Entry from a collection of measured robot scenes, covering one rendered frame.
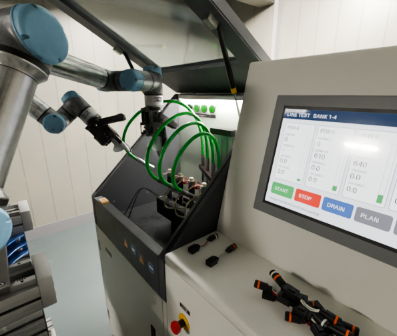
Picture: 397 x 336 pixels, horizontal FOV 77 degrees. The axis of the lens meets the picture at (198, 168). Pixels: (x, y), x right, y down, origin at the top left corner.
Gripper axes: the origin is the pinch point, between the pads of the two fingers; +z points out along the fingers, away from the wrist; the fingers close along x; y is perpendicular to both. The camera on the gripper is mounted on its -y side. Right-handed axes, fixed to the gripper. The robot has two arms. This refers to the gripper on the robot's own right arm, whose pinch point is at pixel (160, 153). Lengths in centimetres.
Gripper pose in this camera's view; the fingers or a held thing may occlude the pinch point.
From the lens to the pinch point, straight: 111.2
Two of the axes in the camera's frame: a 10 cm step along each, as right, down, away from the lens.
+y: -7.7, 1.9, -6.1
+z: 0.0, 9.6, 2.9
